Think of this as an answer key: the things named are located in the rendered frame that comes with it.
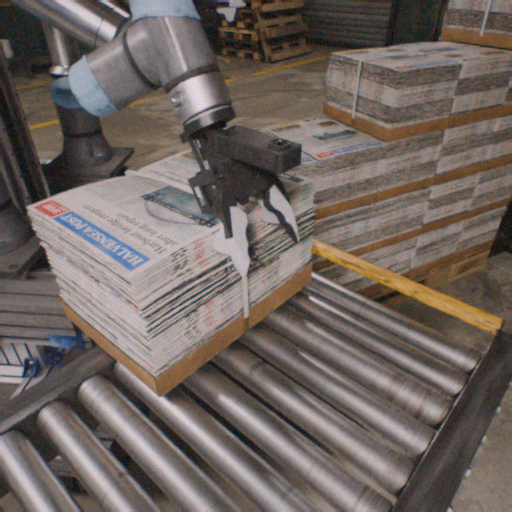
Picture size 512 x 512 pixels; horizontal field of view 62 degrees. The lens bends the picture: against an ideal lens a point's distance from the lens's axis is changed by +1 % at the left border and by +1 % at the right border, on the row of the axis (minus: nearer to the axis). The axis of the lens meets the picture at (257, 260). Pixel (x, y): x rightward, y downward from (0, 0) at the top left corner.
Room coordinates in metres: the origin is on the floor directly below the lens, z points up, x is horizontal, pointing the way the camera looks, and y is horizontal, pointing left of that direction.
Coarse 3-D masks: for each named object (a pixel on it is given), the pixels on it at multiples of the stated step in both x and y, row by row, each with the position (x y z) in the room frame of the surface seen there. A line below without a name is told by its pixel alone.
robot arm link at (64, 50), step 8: (48, 32) 1.40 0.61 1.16; (56, 32) 1.39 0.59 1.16; (48, 40) 1.40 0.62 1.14; (56, 40) 1.39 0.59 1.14; (64, 40) 1.40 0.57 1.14; (72, 40) 1.42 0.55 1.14; (56, 48) 1.39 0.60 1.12; (64, 48) 1.40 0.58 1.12; (72, 48) 1.41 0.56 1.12; (56, 56) 1.39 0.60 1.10; (64, 56) 1.39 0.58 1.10; (72, 56) 1.41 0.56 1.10; (80, 56) 1.44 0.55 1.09; (56, 64) 1.40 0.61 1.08; (64, 64) 1.39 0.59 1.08; (72, 64) 1.40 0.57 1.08; (56, 72) 1.38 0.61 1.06; (64, 72) 1.38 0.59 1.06
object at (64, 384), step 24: (96, 360) 0.47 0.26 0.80; (48, 384) 0.42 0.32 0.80; (72, 384) 0.42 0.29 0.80; (120, 384) 0.47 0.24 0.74; (0, 408) 0.38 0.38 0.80; (24, 408) 0.38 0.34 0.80; (72, 408) 0.41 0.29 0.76; (0, 432) 0.34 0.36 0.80; (48, 456) 0.37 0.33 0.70; (0, 480) 0.32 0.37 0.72
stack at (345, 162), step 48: (336, 144) 1.40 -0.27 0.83; (384, 144) 1.41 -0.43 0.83; (432, 144) 1.53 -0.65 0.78; (480, 144) 1.67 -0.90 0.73; (336, 192) 1.32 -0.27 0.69; (432, 192) 1.56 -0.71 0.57; (336, 240) 1.32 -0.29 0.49; (432, 240) 1.60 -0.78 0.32; (384, 288) 1.51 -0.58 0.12; (432, 288) 1.64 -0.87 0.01
